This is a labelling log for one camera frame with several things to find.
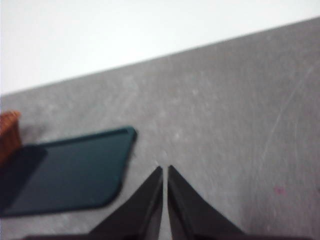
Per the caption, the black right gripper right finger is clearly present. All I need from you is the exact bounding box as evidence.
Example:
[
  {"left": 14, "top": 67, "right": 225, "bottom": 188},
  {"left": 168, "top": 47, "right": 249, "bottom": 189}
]
[{"left": 166, "top": 164, "right": 316, "bottom": 240}]

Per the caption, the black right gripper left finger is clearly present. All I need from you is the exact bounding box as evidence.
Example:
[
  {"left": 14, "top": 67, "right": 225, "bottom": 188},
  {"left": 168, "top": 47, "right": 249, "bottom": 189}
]
[{"left": 22, "top": 165, "right": 164, "bottom": 240}]

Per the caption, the dark teal rectangular tray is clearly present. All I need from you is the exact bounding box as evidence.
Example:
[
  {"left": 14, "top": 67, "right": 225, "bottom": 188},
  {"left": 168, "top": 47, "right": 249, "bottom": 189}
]
[{"left": 0, "top": 125, "right": 138, "bottom": 218}]

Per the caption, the brown wicker basket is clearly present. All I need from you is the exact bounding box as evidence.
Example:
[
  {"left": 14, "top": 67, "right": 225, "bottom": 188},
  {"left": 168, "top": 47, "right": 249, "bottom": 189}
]
[{"left": 0, "top": 110, "right": 21, "bottom": 166}]

